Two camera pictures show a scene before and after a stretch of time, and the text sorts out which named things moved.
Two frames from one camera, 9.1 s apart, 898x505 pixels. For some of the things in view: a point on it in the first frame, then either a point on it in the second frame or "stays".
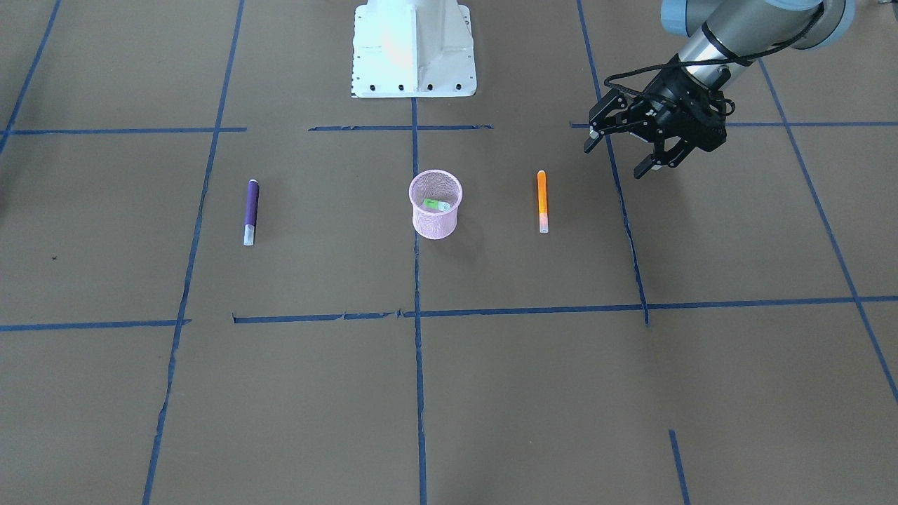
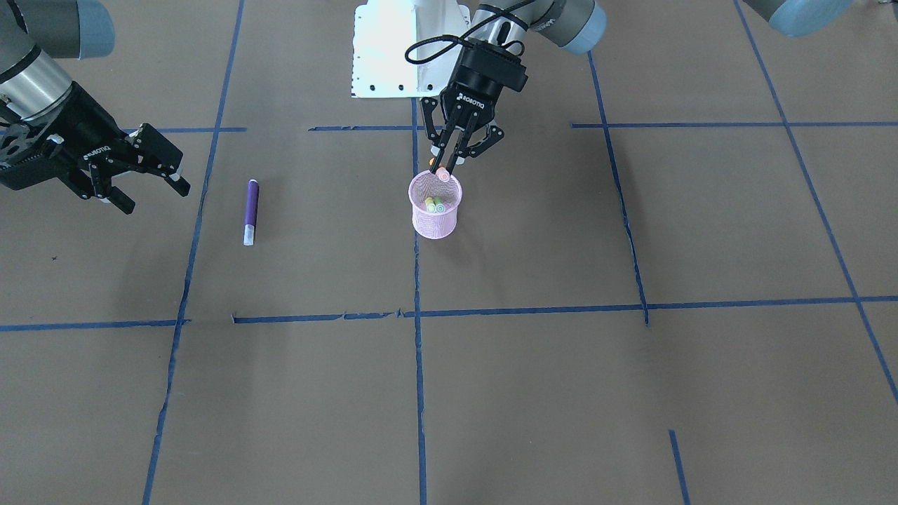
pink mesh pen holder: [439, 184] stays
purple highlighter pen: [251, 212] stays
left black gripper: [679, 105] to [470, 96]
